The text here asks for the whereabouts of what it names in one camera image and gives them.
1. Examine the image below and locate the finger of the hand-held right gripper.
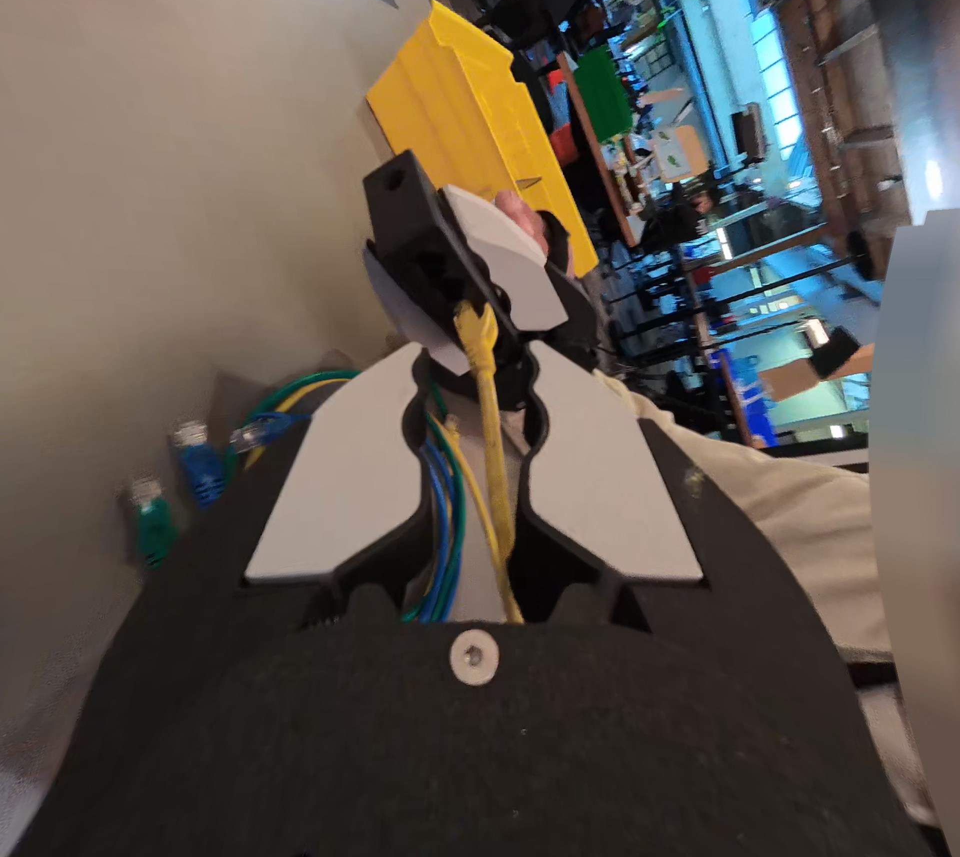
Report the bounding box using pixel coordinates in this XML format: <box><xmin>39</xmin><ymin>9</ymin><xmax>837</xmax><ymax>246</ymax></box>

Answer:
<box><xmin>437</xmin><ymin>183</ymin><xmax>570</xmax><ymax>333</ymax></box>
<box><xmin>361</xmin><ymin>242</ymin><xmax>478</xmax><ymax>378</ymax></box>

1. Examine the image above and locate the pale grey curved object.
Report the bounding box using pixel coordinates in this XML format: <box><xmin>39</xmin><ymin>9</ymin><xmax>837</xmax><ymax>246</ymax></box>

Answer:
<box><xmin>868</xmin><ymin>208</ymin><xmax>960</xmax><ymax>832</ymax></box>

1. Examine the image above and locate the green plastic bin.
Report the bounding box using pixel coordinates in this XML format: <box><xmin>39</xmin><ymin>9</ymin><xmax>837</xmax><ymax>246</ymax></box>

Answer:
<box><xmin>573</xmin><ymin>45</ymin><xmax>636</xmax><ymax>143</ymax></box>

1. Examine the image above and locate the black network switch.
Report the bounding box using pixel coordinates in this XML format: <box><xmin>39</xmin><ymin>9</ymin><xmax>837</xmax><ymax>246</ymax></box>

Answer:
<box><xmin>362</xmin><ymin>149</ymin><xmax>522</xmax><ymax>352</ymax></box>

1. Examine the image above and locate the blue ethernet cable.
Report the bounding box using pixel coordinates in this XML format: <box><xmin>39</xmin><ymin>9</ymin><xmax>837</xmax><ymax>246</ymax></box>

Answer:
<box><xmin>171</xmin><ymin>411</ymin><xmax>460</xmax><ymax>624</ymax></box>

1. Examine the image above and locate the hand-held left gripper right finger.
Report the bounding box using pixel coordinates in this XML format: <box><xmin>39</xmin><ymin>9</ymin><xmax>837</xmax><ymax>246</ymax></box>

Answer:
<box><xmin>516</xmin><ymin>339</ymin><xmax>706</xmax><ymax>607</ymax></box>

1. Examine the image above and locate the person's right forearm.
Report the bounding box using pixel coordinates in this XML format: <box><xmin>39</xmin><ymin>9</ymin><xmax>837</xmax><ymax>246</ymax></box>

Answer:
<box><xmin>592</xmin><ymin>368</ymin><xmax>897</xmax><ymax>657</ymax></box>

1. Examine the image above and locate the person's right hand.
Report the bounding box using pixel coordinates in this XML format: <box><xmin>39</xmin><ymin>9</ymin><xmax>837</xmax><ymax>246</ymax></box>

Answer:
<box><xmin>493</xmin><ymin>188</ymin><xmax>552</xmax><ymax>266</ymax></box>

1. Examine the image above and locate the yellow plastic bin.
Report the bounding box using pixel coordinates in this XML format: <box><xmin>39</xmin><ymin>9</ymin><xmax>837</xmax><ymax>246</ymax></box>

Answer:
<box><xmin>365</xmin><ymin>0</ymin><xmax>600</xmax><ymax>277</ymax></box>

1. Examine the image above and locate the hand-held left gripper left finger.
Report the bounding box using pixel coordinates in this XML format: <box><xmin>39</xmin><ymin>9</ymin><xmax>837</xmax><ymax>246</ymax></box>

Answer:
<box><xmin>243</xmin><ymin>341</ymin><xmax>444</xmax><ymax>620</ymax></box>

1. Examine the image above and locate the green ethernet cable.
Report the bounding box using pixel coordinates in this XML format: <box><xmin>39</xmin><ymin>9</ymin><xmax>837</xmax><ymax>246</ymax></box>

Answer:
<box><xmin>126</xmin><ymin>368</ymin><xmax>468</xmax><ymax>624</ymax></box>

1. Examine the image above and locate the yellow ethernet cable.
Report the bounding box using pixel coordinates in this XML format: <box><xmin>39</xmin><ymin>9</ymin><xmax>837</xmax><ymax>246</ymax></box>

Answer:
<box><xmin>243</xmin><ymin>299</ymin><xmax>526</xmax><ymax>624</ymax></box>

